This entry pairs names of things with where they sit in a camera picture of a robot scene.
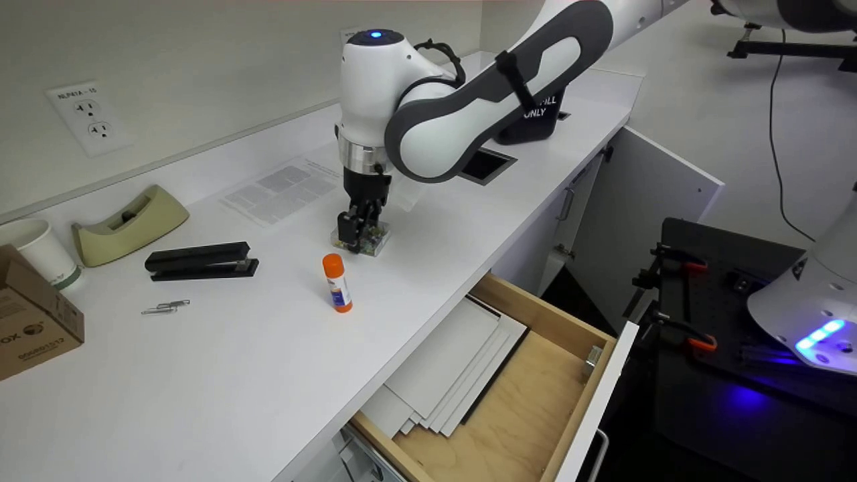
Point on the white paper cup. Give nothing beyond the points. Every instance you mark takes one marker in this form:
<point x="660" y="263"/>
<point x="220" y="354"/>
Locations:
<point x="40" y="249"/>

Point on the silver staple strip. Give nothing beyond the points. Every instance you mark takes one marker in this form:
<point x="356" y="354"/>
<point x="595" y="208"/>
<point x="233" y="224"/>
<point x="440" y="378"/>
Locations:
<point x="164" y="307"/>

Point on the black camera stand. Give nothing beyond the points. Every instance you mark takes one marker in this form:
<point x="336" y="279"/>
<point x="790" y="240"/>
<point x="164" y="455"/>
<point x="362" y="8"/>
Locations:
<point x="792" y="50"/>

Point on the orange capped glue stick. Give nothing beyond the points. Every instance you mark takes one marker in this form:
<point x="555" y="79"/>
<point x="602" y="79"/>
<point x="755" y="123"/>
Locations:
<point x="336" y="291"/>

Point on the black rectangular counter opening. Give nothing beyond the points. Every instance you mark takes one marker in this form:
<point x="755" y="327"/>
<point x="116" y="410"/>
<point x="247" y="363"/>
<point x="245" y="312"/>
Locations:
<point x="487" y="165"/>

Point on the black stapler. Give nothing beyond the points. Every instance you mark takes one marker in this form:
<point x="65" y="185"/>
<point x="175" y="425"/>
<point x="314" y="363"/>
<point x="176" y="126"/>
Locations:
<point x="202" y="260"/>

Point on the white wall outlet plate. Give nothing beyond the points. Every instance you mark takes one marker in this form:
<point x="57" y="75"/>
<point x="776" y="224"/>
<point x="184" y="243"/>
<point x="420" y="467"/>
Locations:
<point x="83" y="115"/>

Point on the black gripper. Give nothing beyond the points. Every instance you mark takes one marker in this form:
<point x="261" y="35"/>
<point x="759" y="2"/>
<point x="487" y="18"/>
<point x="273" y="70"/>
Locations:
<point x="365" y="188"/>

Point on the grey folders stack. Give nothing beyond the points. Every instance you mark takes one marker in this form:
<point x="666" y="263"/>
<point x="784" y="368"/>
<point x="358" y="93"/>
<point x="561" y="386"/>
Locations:
<point x="455" y="363"/>

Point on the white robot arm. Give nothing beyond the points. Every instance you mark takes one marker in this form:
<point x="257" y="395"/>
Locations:
<point x="444" y="115"/>

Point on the green tape dispenser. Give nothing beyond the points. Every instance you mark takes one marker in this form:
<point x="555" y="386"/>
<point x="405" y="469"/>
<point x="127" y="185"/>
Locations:
<point x="147" y="224"/>

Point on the printed paper sheet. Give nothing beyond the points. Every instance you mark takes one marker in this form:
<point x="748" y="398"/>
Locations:
<point x="277" y="192"/>

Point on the black robot cart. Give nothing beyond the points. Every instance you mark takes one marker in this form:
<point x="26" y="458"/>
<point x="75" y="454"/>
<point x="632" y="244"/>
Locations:
<point x="713" y="391"/>

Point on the open wooden drawer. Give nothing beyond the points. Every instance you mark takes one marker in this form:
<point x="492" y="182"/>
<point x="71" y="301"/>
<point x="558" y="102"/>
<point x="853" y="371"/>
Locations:
<point x="526" y="403"/>

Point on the brown cardboard box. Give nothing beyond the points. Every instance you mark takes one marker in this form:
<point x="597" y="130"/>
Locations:
<point x="30" y="324"/>

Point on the white cabinet door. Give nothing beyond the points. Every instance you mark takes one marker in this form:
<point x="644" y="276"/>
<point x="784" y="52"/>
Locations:
<point x="644" y="204"/>

